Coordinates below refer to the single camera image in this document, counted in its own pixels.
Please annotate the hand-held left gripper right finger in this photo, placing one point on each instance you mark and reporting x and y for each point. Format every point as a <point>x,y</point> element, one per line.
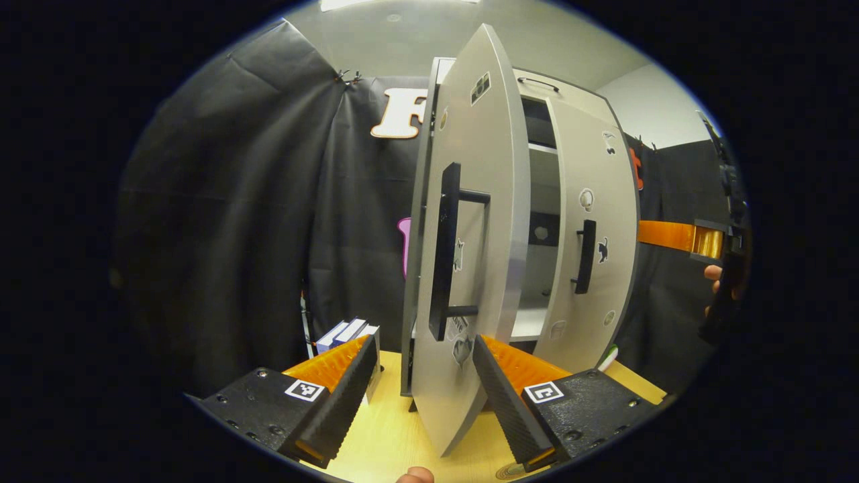
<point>510,402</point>

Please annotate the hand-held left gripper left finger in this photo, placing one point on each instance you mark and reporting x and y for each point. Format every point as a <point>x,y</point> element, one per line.
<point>342,402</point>

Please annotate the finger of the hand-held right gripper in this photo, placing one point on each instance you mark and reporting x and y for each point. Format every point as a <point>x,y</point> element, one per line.
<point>671,235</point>

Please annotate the round brown coaster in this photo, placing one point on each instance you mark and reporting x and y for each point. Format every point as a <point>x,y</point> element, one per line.
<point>513,471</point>

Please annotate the white cabinet door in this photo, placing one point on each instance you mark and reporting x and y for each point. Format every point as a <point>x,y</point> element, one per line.
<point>570,168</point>
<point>496,134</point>

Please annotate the white grey cabinet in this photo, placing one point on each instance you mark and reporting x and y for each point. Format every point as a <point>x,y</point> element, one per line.
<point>540,282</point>

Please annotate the white blue box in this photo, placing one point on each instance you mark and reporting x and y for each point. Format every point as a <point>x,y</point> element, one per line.
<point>339,335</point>

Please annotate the green white pen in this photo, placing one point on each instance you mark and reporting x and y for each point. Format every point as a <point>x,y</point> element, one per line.
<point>609,357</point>

